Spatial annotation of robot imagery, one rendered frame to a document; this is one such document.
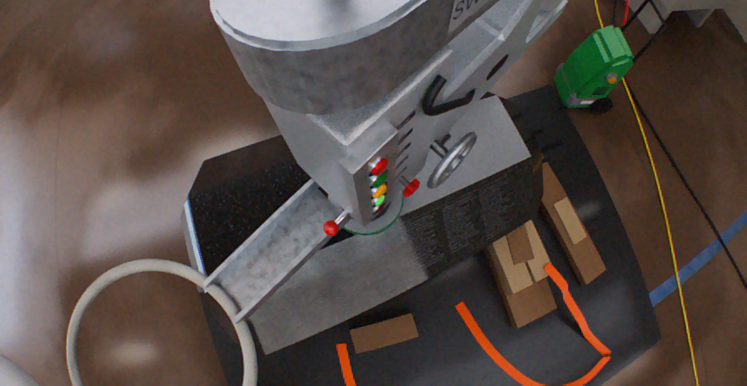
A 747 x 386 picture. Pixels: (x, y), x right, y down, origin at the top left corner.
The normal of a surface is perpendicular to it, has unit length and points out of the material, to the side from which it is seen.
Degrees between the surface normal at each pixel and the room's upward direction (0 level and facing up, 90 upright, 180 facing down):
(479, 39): 4
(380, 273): 45
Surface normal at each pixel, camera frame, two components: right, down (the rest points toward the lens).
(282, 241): -0.01, -0.35
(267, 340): 0.26, 0.37
